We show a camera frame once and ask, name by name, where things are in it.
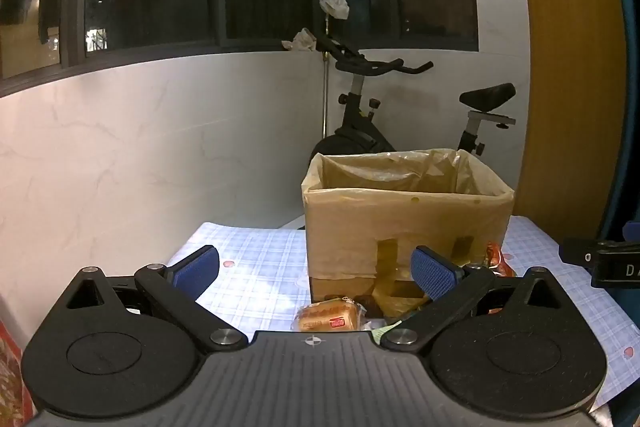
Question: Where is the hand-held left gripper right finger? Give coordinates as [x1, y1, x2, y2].
[380, 245, 577, 352]

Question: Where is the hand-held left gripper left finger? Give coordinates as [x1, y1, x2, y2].
[60, 245, 249, 352]

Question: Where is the orange snack bag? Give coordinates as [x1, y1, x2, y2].
[484, 242, 517, 279]

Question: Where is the brown cardboard box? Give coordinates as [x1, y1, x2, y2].
[301, 149, 516, 315]

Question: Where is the orange bread packet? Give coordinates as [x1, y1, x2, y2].
[291, 298, 365, 333]

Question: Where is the plaid tablecloth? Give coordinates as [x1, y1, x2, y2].
[165, 214, 640, 410]

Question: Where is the green snack packet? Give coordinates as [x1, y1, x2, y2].
[371, 319, 407, 340]

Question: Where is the black exercise bike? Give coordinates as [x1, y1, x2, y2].
[307, 29, 517, 168]

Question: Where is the wooden door panel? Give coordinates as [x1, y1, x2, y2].
[510, 0, 629, 249]

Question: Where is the metal pole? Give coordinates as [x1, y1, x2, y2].
[322, 14, 332, 144]

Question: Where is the red printed carton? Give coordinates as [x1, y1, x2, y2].
[0, 316, 39, 427]

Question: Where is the white crumpled cloth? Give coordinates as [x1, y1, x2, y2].
[281, 27, 317, 54]

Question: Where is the white plastic bag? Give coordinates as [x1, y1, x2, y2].
[319, 0, 351, 20]

